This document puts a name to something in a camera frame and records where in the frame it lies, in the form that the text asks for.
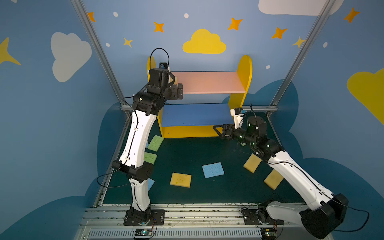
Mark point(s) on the green sponge left upper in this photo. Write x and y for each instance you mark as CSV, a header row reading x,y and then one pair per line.
x,y
155,143

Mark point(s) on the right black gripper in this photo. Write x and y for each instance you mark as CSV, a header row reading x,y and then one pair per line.
x,y
228,132

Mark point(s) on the aluminium frame post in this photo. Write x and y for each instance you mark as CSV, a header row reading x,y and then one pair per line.
x,y
88,26
319,23

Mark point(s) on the right aluminium frame post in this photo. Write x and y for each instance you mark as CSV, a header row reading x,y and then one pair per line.
x,y
319,23

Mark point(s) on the green circuit board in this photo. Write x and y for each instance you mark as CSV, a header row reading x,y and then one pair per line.
x,y
268,234
146,233

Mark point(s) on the green sponge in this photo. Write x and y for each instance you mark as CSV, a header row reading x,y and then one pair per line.
x,y
155,143
150,158

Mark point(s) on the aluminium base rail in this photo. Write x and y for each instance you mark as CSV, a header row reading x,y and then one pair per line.
x,y
215,221

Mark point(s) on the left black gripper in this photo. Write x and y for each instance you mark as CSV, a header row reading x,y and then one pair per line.
x,y
179,91

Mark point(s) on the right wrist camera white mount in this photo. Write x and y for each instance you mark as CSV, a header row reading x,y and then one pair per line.
x,y
238,116

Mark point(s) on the blue sponge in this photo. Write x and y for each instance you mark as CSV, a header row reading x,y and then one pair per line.
x,y
213,170
150,183

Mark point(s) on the left green circuit board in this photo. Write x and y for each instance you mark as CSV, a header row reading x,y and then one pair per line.
x,y
146,233

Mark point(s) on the blue sponge centre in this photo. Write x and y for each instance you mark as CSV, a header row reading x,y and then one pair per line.
x,y
213,170

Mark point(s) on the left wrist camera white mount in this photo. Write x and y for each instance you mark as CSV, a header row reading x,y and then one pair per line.
x,y
163,65

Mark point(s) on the green sponge left lower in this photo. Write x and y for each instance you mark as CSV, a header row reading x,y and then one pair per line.
x,y
150,158

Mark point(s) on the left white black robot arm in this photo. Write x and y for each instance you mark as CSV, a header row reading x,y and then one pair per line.
x,y
146,107

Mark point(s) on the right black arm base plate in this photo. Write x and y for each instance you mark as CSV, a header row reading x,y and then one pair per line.
x,y
258,217

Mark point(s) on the right green circuit board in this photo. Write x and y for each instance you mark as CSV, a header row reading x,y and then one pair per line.
x,y
268,234

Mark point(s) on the yellow sponge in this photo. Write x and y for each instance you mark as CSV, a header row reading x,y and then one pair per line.
x,y
252,163
181,180
273,179

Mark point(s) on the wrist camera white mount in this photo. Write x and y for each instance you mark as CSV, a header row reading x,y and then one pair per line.
x,y
238,116
163,65

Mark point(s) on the left aluminium frame post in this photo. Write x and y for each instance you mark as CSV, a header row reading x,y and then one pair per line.
x,y
88,26

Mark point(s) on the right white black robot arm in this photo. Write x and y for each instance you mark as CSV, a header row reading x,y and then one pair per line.
x,y
322,212

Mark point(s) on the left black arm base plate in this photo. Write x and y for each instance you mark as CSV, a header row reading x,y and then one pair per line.
x,y
135,218

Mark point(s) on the rear aluminium frame bar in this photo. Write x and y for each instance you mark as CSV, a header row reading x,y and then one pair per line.
x,y
246,108

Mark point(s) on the blue sponge near left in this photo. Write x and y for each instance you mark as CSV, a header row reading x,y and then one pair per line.
x,y
150,183

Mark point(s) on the yellow shelf with coloured boards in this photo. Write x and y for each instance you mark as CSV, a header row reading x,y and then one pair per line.
x,y
198,120

